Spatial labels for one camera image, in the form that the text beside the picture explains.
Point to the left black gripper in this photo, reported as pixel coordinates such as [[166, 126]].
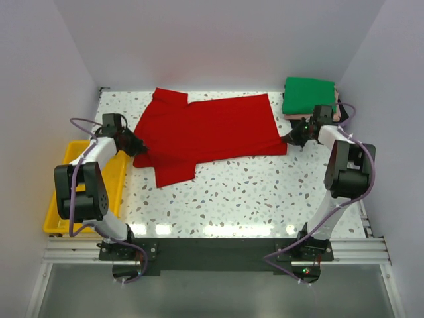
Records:
[[138, 148]]

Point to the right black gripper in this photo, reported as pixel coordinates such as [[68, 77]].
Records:
[[293, 137]]

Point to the red t shirt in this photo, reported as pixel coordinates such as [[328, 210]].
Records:
[[180, 134]]

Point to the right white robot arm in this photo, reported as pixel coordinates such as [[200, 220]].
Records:
[[350, 173]]

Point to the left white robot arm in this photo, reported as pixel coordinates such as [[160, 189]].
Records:
[[81, 194]]

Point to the yellow plastic bin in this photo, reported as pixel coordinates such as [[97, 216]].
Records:
[[113, 175]]

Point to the folded green t shirt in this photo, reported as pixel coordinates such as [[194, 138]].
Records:
[[301, 95]]

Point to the folded pink t shirt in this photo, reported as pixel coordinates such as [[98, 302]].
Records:
[[336, 114]]

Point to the folded black t shirt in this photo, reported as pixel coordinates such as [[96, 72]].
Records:
[[344, 115]]

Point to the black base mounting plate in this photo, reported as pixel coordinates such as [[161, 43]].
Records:
[[152, 256]]

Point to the aluminium frame rail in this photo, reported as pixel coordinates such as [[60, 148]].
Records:
[[250, 198]]

